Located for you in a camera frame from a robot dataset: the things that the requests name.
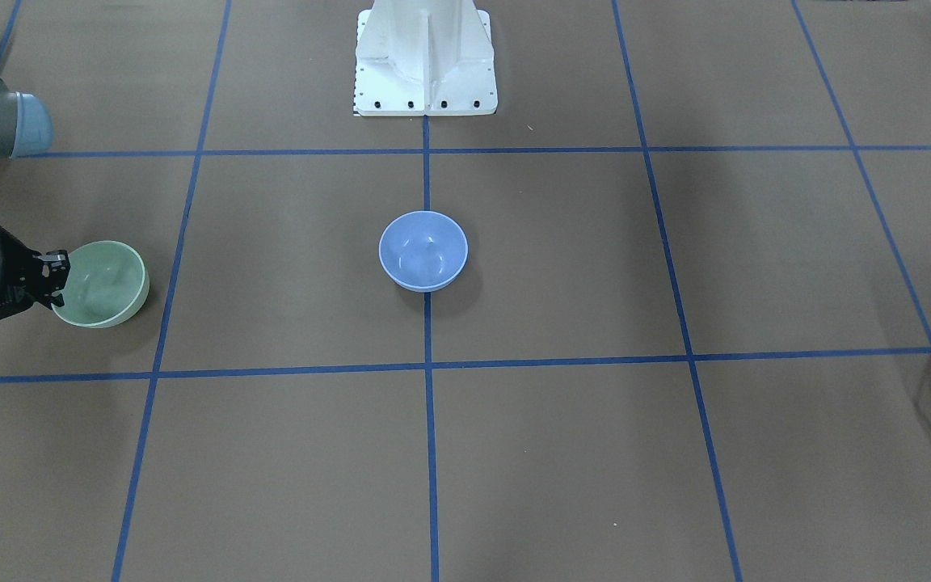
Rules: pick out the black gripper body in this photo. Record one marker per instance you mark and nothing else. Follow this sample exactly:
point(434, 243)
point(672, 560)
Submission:
point(6, 257)

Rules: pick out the green bowl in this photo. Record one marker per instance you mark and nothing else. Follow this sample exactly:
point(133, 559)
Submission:
point(107, 284)

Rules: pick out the blue bowl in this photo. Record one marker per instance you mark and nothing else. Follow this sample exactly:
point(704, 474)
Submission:
point(423, 251)

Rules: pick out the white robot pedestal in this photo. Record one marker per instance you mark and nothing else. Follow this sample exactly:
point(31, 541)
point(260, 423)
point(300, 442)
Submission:
point(424, 58)

